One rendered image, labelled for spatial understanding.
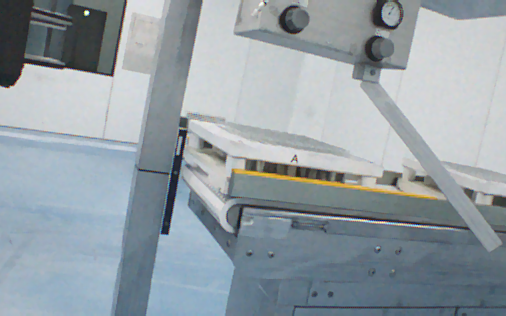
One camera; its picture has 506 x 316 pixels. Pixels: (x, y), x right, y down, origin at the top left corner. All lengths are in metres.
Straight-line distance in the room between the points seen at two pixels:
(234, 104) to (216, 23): 1.09
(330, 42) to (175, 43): 0.34
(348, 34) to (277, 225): 0.27
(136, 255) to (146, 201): 0.11
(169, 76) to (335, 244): 0.41
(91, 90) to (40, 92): 0.57
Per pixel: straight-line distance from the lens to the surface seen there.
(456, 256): 0.87
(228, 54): 6.41
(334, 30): 0.62
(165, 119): 0.88
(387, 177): 1.07
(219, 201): 0.66
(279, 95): 6.81
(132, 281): 0.95
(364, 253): 0.75
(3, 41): 0.57
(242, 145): 0.63
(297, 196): 0.66
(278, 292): 0.75
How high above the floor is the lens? 0.97
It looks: 6 degrees down
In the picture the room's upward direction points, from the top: 12 degrees clockwise
